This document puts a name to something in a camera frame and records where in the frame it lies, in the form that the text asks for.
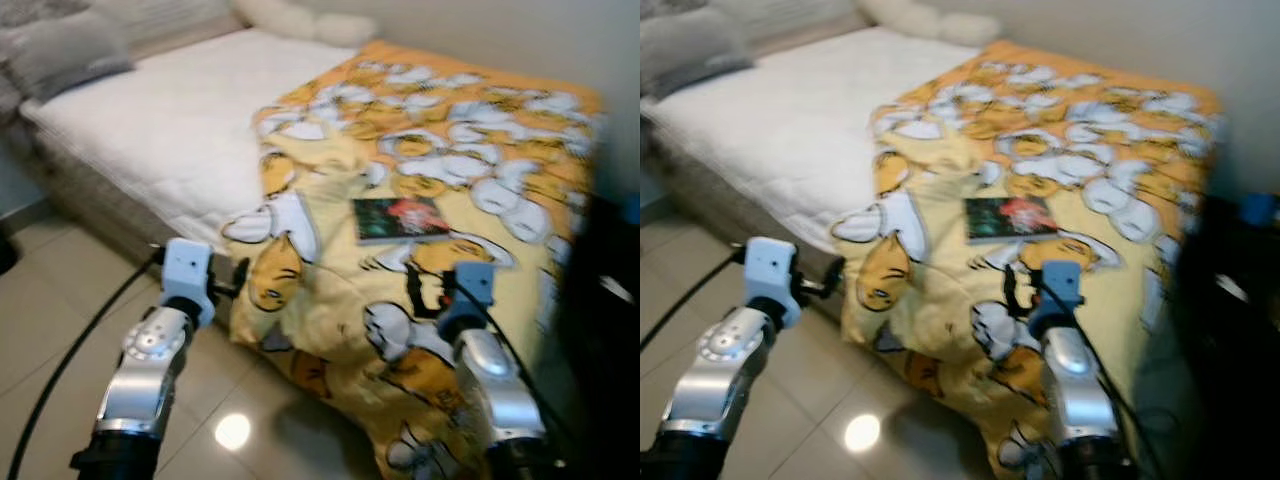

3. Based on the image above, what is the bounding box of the dark green red book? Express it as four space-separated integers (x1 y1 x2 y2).
352 197 451 244
965 195 1061 244

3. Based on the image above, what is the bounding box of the black furniture piece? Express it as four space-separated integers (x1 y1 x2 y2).
1170 195 1280 480
555 190 641 480

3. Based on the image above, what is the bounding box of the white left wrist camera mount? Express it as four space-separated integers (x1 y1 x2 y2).
160 238 216 326
743 237 801 329

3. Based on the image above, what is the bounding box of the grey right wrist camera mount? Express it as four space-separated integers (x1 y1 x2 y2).
440 262 498 336
1030 260 1086 336

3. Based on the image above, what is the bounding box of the orange cartoon print blanket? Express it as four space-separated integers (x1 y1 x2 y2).
832 40 1226 480
220 40 606 480

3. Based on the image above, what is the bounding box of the white quilted mattress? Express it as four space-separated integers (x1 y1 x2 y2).
645 25 986 251
20 28 361 251

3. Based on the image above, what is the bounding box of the grey bed base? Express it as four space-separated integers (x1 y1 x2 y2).
20 110 241 271
645 110 851 311

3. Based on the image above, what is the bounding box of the grey little bear pillow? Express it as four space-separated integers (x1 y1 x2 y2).
0 10 136 101
640 8 756 99

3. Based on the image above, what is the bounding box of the cream knotted bolster pillow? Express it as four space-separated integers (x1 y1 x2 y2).
858 0 1004 48
232 0 379 49

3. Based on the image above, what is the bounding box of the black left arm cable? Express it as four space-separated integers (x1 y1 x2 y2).
5 250 166 480
640 250 749 351

